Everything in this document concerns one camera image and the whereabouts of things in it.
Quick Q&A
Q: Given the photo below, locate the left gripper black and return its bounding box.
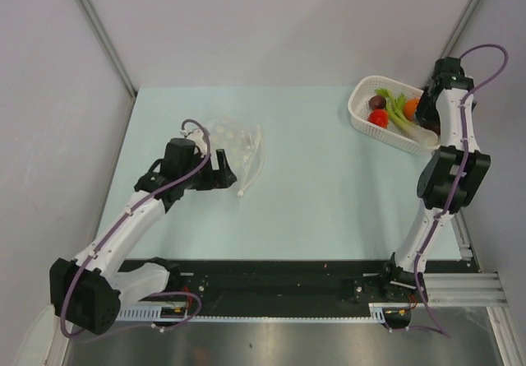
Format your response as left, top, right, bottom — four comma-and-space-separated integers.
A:
181, 149, 236, 191

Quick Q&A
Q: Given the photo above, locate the dark purple fake fruit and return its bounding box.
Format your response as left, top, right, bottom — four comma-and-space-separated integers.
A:
368, 95, 386, 110
422, 121, 441, 136

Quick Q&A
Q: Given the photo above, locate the orange fake tangerine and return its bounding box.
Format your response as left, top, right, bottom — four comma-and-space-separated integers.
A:
403, 98, 419, 121

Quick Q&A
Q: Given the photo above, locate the fake green onion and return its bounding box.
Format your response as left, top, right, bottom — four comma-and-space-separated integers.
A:
375, 88, 439, 148

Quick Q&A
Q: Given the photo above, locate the clear zip top bag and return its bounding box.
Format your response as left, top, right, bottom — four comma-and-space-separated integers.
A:
205, 117, 265, 197

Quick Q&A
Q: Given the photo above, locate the red fake persimmon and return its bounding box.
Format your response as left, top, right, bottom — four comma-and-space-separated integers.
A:
367, 109, 389, 128

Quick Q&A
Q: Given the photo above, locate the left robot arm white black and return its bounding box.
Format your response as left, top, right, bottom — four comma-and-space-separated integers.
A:
49, 137, 237, 338

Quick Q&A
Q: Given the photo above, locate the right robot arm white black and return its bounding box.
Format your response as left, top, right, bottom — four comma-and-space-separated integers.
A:
379, 57, 491, 302

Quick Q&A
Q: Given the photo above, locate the white perforated plastic basket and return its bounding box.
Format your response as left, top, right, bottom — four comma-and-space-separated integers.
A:
348, 76, 440, 155

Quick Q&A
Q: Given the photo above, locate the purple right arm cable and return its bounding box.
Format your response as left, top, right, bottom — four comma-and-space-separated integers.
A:
413, 44, 510, 339

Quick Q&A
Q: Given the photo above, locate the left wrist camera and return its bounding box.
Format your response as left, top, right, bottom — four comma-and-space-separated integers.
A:
180, 128, 209, 156

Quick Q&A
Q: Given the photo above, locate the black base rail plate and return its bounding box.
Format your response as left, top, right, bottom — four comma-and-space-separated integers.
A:
118, 258, 480, 318

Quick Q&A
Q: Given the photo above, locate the white slotted cable duct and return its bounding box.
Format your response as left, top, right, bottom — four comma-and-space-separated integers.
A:
118, 305, 163, 321

